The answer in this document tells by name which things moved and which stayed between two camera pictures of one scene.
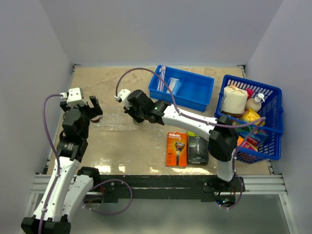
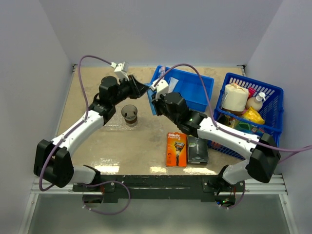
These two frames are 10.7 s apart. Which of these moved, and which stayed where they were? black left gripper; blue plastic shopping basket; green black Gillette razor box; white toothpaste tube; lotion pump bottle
Moved: black left gripper
Stayed: lotion pump bottle; white toothpaste tube; green black Gillette razor box; blue plastic shopping basket
